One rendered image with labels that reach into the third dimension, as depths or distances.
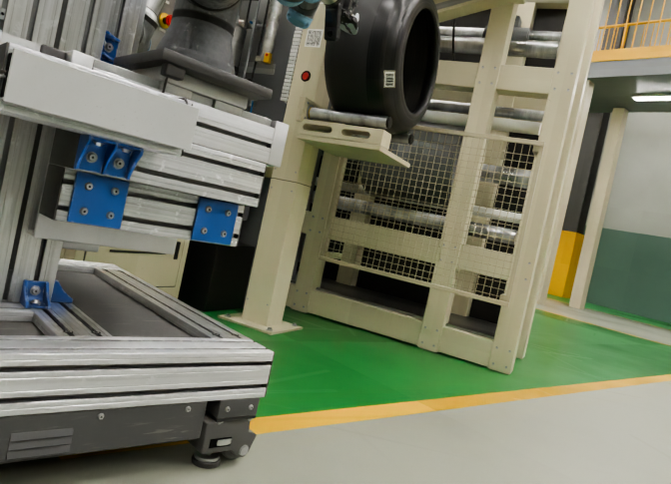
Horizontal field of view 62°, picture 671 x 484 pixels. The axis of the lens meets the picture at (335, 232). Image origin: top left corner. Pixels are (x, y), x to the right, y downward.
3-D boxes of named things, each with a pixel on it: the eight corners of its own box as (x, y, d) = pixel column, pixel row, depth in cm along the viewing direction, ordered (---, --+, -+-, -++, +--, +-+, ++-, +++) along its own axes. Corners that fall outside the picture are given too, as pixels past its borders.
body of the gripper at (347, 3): (359, 1, 181) (346, -21, 170) (353, 26, 180) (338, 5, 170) (339, 1, 184) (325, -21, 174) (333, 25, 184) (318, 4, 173)
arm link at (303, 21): (286, 8, 155) (302, -27, 155) (283, 21, 166) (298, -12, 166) (312, 22, 156) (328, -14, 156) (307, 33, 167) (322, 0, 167)
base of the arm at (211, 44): (174, 56, 95) (186, -1, 95) (139, 62, 106) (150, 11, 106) (248, 84, 105) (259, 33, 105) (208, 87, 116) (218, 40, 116)
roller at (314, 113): (308, 105, 220) (313, 109, 224) (306, 117, 220) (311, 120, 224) (389, 115, 205) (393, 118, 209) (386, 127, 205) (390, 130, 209)
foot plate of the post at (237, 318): (217, 317, 232) (218, 311, 232) (253, 313, 256) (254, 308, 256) (271, 334, 220) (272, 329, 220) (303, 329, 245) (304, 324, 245)
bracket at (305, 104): (294, 120, 218) (300, 95, 217) (336, 142, 254) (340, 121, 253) (302, 121, 216) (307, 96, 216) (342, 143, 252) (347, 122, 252)
